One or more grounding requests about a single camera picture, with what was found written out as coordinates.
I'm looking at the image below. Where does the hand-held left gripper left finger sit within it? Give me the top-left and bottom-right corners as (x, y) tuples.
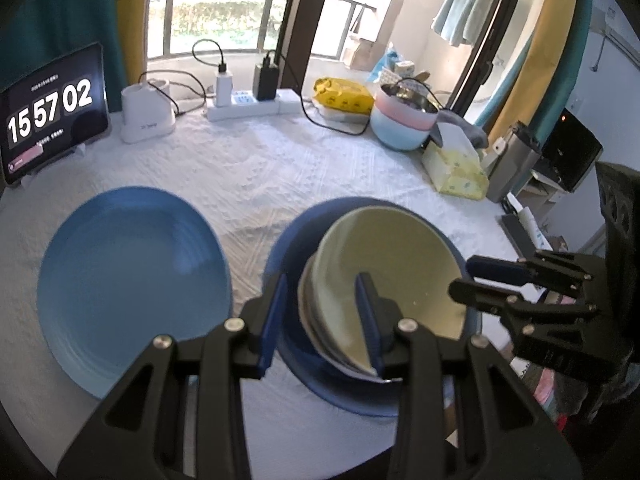
(57, 274), (288, 480)

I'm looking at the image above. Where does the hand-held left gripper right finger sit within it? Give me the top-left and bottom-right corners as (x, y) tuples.
(355, 272), (583, 480)

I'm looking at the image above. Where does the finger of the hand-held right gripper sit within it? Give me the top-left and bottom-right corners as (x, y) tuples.
(466, 250), (608, 301)
(448, 281), (598, 341)

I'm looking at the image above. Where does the cream bowl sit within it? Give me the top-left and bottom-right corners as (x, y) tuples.
(299, 207), (471, 379)

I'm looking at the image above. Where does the large blue bowl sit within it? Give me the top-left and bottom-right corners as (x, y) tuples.
(262, 197), (484, 417)

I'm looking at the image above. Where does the blue plate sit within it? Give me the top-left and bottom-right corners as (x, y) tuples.
(36, 186), (234, 401)

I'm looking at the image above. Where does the white tube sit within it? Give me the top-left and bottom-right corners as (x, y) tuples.
(515, 205), (554, 254)

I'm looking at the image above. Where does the yellow tissue pack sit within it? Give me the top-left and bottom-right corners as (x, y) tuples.
(421, 125), (490, 200)

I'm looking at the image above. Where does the black monitor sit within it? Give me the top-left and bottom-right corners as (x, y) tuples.
(540, 107), (604, 194)

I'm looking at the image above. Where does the dark grey cloth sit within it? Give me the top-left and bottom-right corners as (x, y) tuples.
(435, 110), (489, 149)

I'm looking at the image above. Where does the white tablecloth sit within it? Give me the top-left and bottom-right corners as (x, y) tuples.
(0, 105), (552, 467)

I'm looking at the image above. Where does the light blue bowl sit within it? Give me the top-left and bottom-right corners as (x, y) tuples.
(370, 110), (436, 152)

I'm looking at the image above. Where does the metal bowl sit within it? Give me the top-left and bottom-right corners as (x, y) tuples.
(382, 82), (441, 114)

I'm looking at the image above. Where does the teal curtain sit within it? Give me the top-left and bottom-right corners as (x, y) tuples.
(532, 0), (599, 134)
(0, 0), (126, 114)

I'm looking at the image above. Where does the white power strip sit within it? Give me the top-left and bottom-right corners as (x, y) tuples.
(206, 89), (314, 122)

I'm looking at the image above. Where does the yellow snack bag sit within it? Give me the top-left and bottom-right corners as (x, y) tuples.
(313, 77), (375, 114)

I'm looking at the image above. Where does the blue plastic bag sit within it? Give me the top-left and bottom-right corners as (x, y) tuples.
(370, 50), (401, 81)

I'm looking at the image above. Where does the yellow curtain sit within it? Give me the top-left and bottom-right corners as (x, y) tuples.
(115, 0), (154, 92)
(487, 0), (587, 141)

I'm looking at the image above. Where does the white charger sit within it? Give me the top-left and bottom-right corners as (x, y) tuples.
(215, 71), (234, 108)

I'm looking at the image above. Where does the black charger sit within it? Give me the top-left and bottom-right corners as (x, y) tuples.
(253, 62), (279, 101)

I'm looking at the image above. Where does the white cylindrical device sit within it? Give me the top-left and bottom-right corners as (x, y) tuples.
(121, 79), (177, 144)

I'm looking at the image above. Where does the light blue hanging towel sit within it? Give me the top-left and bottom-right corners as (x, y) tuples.
(431, 0), (494, 47)

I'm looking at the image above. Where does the tablet with clock display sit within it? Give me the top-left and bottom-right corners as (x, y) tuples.
(0, 42), (111, 186)

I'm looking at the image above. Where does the black cable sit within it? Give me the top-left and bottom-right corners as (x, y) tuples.
(139, 39), (227, 116)
(265, 50), (371, 137)

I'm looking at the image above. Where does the black window frame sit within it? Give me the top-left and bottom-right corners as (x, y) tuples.
(276, 0), (332, 92)

